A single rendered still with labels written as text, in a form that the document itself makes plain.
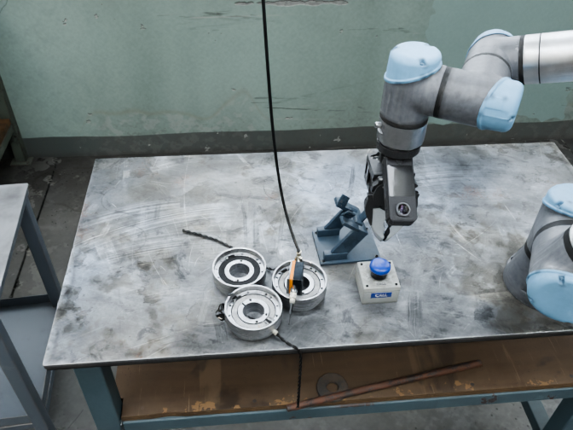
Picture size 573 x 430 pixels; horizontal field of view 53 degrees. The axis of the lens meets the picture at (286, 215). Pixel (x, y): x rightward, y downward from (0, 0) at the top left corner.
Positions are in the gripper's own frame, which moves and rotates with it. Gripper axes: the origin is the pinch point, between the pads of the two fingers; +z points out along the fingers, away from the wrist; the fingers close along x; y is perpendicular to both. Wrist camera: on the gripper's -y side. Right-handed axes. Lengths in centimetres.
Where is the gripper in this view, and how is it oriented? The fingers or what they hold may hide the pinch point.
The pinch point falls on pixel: (384, 238)
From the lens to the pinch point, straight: 104.6
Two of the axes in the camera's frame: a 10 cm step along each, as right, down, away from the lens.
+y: -0.7, -6.7, 7.4
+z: -0.2, 7.4, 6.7
